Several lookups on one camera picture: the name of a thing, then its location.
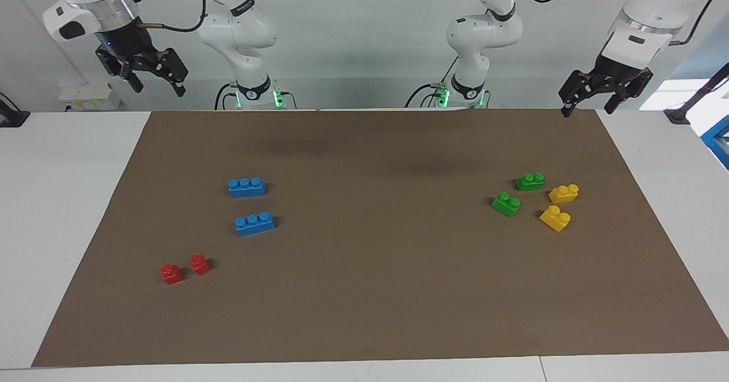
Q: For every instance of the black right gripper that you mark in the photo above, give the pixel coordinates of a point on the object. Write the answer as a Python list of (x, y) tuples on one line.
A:
[(128, 43)]

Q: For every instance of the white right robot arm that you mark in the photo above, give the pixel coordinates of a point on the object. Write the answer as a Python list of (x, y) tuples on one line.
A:
[(239, 29)]

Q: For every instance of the black table clamp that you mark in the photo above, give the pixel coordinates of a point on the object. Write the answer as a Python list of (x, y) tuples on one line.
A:
[(11, 117)]

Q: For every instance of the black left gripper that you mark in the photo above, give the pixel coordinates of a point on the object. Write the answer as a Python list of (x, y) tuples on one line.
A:
[(621, 72)]

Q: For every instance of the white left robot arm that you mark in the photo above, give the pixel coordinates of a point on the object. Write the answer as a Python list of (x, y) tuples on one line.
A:
[(478, 35)]

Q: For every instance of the red one-stud toy brick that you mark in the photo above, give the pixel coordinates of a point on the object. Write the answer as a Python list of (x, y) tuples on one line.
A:
[(171, 274), (200, 265)]

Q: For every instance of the white wall socket box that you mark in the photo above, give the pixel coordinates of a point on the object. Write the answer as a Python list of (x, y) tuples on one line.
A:
[(88, 96)]

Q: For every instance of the green two-stud toy brick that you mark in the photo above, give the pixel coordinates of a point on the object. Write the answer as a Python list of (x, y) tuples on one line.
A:
[(529, 183), (506, 205)]

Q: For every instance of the blue metal frame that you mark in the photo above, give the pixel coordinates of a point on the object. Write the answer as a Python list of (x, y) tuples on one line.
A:
[(719, 140)]

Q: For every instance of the brown table mat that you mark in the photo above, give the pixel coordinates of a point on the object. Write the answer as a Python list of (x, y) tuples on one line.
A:
[(370, 285)]

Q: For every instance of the yellow two-stud toy brick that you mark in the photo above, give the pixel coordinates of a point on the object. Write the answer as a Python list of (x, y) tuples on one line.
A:
[(555, 219), (564, 194)]

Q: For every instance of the blue three-stud toy brick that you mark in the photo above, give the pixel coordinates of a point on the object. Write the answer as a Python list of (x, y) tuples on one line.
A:
[(246, 188), (254, 224)]

